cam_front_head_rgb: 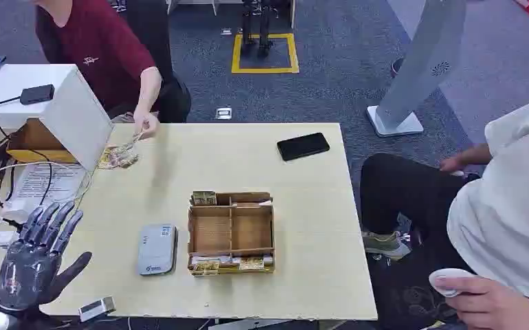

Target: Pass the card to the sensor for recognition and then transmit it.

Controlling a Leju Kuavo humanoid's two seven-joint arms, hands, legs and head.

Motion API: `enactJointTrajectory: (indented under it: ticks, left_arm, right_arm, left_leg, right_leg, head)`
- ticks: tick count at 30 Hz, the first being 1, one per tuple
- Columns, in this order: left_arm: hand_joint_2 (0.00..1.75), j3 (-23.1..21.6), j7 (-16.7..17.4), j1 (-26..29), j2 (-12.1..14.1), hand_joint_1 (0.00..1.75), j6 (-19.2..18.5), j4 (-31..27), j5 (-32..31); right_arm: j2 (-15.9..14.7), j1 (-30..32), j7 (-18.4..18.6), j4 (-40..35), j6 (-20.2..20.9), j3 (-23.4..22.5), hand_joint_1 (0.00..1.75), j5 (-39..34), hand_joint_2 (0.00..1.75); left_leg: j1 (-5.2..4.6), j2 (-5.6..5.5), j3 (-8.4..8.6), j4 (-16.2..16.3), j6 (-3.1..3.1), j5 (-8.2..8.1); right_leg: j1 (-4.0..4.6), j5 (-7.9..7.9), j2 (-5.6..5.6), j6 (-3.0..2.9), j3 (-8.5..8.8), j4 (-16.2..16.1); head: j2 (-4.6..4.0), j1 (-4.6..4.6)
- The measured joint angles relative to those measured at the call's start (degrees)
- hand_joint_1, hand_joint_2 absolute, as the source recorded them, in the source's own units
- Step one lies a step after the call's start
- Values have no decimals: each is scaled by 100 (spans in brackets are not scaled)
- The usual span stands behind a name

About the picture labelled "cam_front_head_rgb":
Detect person's hand holding card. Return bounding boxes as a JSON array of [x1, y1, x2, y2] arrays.
[[133, 106, 161, 140]]

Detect person's hand holding controller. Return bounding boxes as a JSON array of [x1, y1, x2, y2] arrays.
[[444, 276, 529, 330]]

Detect person's hand by knee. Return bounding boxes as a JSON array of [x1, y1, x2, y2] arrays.
[[440, 155, 466, 174]]

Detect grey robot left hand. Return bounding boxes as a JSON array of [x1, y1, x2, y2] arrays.
[[0, 202, 93, 316]]

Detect white handheld controller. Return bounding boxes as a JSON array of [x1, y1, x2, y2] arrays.
[[429, 267, 475, 299]]

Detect person in white top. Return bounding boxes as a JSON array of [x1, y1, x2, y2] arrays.
[[359, 93, 529, 330]]

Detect white desk box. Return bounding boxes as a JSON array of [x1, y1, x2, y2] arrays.
[[0, 63, 115, 172]]

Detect person in red top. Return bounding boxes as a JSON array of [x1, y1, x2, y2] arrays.
[[31, 0, 192, 140]]

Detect printed paper sheet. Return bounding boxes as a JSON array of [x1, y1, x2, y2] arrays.
[[5, 163, 88, 210]]

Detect stack of cards, narrow slot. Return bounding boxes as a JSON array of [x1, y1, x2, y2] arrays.
[[190, 190, 218, 207]]

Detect white floor stand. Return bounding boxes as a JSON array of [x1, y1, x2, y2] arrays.
[[366, 0, 469, 138]]

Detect person's olive shoe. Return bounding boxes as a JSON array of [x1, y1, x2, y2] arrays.
[[361, 230, 412, 261]]

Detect black power adapter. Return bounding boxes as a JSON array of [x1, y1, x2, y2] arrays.
[[19, 84, 56, 106]]

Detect grey card reader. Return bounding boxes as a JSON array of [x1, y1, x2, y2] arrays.
[[136, 223, 179, 277]]

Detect yellow floor tape square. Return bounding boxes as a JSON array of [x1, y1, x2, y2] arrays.
[[231, 32, 300, 75]]

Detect wooden card box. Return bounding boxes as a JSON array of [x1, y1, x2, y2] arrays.
[[186, 191, 276, 277]]

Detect black robot legs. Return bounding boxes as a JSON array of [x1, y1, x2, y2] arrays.
[[240, 0, 275, 59]]

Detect black smartphone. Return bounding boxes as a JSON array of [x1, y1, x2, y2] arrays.
[[276, 132, 331, 162]]

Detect yellow card row in box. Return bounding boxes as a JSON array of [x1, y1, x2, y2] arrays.
[[190, 256, 275, 277]]

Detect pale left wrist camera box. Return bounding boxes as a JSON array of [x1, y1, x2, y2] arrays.
[[78, 296, 117, 323]]

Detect white cable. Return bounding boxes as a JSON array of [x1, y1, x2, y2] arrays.
[[0, 161, 93, 211]]

